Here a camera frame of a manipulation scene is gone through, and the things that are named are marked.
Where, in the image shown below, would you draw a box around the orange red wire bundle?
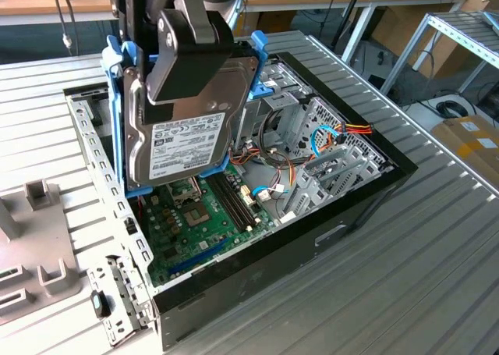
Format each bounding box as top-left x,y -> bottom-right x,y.
228,136 -> 313,189

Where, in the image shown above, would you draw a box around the cardboard box white labels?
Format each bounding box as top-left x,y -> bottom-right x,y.
430,115 -> 499,195

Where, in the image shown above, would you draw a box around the metal socket cover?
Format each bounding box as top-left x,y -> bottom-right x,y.
167,181 -> 204,208

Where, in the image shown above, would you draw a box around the blue wire black plug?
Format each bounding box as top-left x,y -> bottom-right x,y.
310,123 -> 337,159

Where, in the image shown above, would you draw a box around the grey metal disk bay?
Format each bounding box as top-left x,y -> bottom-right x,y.
279,143 -> 395,226

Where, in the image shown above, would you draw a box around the grey parts rack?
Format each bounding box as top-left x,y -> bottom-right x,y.
0,179 -> 85,327

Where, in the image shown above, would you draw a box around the open black PC case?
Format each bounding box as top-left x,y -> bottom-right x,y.
63,51 -> 419,352

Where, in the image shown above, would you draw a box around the black cable coil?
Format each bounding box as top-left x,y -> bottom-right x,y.
435,98 -> 476,119

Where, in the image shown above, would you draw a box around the black RAM slot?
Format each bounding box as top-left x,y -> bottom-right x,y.
218,174 -> 258,227
224,171 -> 262,225
213,175 -> 255,230
208,176 -> 251,233

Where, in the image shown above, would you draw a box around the thick black wire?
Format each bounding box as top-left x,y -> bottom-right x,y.
257,108 -> 288,155

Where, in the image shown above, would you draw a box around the blue expansion slot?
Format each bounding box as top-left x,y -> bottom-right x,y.
167,236 -> 231,279

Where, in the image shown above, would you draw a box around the green motherboard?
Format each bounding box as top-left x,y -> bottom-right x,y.
140,171 -> 276,288

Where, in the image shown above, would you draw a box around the black case lock blue label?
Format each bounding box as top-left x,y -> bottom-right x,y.
90,289 -> 113,318

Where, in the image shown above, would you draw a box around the CPU socket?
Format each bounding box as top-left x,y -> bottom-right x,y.
182,201 -> 214,229

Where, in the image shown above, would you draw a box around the grey metal drive cage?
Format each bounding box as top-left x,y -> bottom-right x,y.
233,61 -> 313,158

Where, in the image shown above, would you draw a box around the metal slat shelf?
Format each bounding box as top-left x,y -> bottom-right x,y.
379,10 -> 499,98

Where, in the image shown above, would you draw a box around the black stand pole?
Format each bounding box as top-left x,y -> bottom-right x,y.
329,0 -> 368,55

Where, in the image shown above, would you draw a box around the hard disk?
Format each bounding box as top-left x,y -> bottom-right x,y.
99,30 -> 270,198

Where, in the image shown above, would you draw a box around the red yellow power wire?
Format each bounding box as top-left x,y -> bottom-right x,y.
331,122 -> 375,146

